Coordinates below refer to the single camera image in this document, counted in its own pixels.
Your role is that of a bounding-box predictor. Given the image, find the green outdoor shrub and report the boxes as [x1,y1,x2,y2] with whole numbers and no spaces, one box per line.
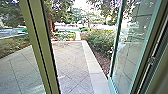
[84,28,117,57]

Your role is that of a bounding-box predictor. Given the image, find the green framed glass door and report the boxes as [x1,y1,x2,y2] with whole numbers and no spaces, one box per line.
[18,0,168,94]

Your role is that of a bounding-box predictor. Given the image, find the large outdoor tree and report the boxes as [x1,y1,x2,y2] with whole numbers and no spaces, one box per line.
[42,0,76,38]

